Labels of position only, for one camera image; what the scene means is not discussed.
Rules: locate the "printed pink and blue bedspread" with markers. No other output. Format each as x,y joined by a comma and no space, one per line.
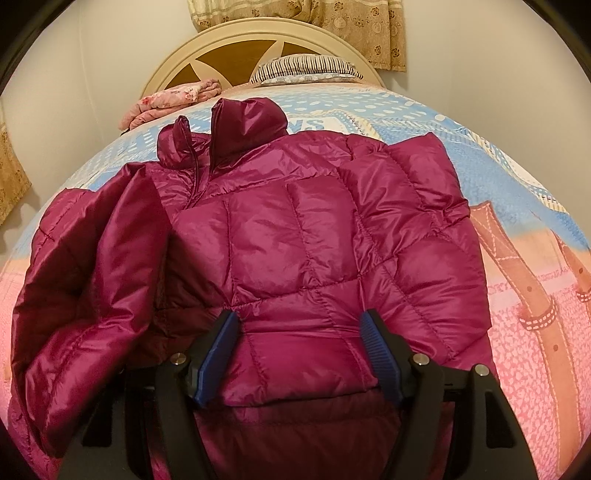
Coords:
531,286

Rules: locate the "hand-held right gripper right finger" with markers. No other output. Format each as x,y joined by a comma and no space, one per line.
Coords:
379,357

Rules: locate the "magenta puffer jacket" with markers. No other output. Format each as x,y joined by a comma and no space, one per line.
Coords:
295,240

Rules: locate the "folded pink floral blanket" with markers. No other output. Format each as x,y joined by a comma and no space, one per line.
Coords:
175,99

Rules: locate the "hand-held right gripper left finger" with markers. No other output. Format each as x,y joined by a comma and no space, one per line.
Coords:
216,355

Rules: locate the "beige floral curtain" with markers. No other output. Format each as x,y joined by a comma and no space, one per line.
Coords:
11,170
295,27

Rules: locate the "striped pillow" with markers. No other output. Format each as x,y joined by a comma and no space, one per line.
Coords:
302,69

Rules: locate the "cream wooden headboard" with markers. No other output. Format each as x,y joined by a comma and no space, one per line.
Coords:
217,50

